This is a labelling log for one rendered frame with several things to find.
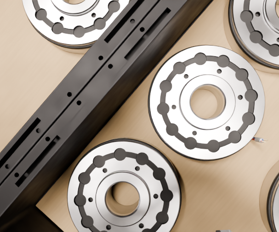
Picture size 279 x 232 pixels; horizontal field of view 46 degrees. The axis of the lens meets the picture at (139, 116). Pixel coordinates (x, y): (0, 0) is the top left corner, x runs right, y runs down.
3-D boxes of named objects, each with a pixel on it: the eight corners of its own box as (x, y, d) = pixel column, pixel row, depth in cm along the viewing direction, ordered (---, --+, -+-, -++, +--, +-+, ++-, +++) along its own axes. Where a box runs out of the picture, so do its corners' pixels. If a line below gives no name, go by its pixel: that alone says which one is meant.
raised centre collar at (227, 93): (212, 141, 29) (213, 142, 28) (167, 107, 29) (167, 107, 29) (246, 96, 29) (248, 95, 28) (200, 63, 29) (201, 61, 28)
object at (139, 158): (128, 276, 30) (128, 279, 29) (46, 200, 30) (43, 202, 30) (203, 192, 29) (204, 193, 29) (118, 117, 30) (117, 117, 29)
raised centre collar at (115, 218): (125, 237, 29) (125, 239, 29) (84, 200, 30) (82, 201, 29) (162, 195, 29) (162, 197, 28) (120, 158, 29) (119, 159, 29)
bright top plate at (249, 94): (217, 182, 29) (219, 183, 29) (127, 114, 30) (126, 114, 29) (287, 90, 29) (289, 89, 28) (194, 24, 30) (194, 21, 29)
